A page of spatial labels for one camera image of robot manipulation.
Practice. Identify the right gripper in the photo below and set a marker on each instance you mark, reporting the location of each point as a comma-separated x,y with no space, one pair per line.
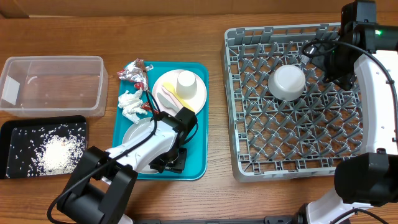
345,78

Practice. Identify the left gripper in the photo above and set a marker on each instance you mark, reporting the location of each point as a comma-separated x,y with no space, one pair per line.
178,166

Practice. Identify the grey round plate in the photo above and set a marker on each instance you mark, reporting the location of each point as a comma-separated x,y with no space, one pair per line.
132,132

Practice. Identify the small grey bowl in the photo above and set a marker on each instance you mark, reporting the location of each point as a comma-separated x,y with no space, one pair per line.
287,83

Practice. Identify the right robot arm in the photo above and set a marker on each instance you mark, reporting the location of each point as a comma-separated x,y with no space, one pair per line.
365,53

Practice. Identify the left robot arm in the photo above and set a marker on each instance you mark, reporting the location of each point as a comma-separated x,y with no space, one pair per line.
101,184

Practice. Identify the grey dishwasher rack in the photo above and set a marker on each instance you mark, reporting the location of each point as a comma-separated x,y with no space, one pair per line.
273,139

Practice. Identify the white plastic knife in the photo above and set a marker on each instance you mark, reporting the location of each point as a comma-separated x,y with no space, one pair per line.
167,103

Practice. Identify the red ketchup packet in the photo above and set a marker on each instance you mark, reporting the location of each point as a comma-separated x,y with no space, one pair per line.
148,107

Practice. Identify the crumpled white napkin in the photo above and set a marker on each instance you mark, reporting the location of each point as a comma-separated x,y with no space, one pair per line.
131,103

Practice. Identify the white plate with cutlery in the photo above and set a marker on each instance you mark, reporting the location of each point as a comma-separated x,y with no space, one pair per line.
197,102

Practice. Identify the yellow plastic spoon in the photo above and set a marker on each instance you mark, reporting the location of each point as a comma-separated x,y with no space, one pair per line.
170,88

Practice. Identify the teal plastic tray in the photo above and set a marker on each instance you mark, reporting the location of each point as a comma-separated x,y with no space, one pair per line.
197,147

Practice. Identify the white paper cup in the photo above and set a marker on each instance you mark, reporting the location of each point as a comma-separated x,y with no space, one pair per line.
186,85

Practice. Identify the crumpled foil wrapper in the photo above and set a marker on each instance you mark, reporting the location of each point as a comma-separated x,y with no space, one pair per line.
136,72

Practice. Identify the white rice pile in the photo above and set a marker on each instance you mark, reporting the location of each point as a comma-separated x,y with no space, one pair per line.
42,150

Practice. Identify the black tray bin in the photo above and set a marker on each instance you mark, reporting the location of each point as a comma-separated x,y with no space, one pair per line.
7,127

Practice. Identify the clear plastic bin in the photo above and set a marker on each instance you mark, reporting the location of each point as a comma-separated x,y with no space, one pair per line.
47,86

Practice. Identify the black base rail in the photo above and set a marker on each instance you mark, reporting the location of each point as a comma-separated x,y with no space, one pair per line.
266,220

